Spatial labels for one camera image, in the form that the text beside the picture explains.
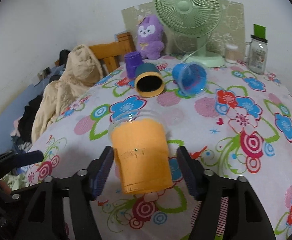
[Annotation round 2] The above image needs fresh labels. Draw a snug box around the orange plastic cup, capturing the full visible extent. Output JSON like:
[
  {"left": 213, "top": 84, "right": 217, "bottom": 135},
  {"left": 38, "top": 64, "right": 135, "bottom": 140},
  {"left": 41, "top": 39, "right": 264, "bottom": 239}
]
[{"left": 108, "top": 110, "right": 173, "bottom": 194}]

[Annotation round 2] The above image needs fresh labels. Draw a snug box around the blue plastic cup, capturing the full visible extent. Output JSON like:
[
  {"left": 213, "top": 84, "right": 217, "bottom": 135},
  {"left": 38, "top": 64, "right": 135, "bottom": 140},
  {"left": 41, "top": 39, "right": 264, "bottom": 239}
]
[{"left": 172, "top": 62, "right": 208, "bottom": 97}]

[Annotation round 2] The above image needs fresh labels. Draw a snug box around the teal yellow-rimmed cup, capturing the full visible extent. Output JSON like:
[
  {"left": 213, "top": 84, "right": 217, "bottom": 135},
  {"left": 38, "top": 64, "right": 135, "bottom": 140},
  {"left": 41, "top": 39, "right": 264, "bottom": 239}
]
[{"left": 135, "top": 63, "right": 165, "bottom": 98}]

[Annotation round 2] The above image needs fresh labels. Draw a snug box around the purple plastic cup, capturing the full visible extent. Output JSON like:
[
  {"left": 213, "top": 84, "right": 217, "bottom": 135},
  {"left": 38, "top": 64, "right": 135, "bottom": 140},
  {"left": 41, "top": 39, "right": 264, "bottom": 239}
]
[{"left": 124, "top": 51, "right": 143, "bottom": 80}]

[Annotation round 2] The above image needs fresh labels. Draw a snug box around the pile of dark clothes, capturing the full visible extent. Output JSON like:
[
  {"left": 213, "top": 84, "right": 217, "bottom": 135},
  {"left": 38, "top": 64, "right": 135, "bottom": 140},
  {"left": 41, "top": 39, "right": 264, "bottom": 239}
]
[{"left": 11, "top": 94, "right": 43, "bottom": 153}]

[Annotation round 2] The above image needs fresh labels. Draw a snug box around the beige padded jacket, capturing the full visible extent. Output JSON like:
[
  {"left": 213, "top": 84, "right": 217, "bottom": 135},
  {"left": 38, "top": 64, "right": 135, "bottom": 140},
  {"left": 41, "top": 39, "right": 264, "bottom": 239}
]
[{"left": 31, "top": 44, "right": 103, "bottom": 142}]

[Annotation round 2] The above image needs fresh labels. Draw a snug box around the cotton swab container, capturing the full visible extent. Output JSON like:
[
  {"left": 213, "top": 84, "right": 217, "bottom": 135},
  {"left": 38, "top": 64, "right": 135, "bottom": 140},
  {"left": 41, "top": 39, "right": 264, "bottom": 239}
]
[{"left": 225, "top": 44, "right": 238, "bottom": 64}]

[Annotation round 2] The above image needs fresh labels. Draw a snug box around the wooden chair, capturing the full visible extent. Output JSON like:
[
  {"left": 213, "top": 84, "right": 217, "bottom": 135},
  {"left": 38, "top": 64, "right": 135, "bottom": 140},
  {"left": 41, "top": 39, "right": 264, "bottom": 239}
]
[{"left": 54, "top": 31, "right": 136, "bottom": 74}]

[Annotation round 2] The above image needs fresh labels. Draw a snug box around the glass mason jar mug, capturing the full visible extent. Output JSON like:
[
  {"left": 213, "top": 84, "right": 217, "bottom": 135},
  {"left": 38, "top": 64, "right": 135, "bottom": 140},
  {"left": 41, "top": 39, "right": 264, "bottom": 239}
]
[{"left": 245, "top": 24, "right": 268, "bottom": 75}]

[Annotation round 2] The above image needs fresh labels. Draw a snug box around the purple plush toy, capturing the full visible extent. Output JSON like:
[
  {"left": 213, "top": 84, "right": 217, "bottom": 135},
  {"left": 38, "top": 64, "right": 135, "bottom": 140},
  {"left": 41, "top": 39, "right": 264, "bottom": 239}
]
[{"left": 137, "top": 15, "right": 164, "bottom": 60}]

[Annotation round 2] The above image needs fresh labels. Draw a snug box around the green desk fan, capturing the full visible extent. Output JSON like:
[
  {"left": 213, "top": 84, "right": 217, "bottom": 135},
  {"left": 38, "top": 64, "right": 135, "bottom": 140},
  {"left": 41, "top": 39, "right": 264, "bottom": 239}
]
[{"left": 153, "top": 0, "right": 225, "bottom": 68}]

